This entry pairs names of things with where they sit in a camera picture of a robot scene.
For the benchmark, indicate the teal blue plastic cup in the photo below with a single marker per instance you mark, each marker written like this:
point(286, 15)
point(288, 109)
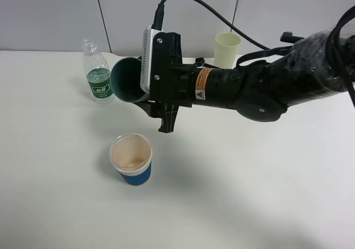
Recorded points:
point(125, 80)

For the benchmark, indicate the pale yellow-green plastic cup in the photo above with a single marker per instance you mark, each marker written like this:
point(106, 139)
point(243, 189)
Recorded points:
point(226, 47)

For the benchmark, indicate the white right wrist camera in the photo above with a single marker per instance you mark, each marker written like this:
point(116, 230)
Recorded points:
point(148, 37)

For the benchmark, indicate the clear bottle with green label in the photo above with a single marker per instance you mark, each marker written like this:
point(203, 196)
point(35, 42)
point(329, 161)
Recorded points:
point(97, 72)

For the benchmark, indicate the paper cup with blue sleeve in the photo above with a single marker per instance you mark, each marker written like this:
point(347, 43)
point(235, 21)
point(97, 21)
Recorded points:
point(131, 155)

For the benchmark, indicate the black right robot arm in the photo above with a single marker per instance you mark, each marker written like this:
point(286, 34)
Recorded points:
point(262, 85)

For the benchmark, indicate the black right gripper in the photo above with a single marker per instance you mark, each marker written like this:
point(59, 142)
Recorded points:
point(173, 83)

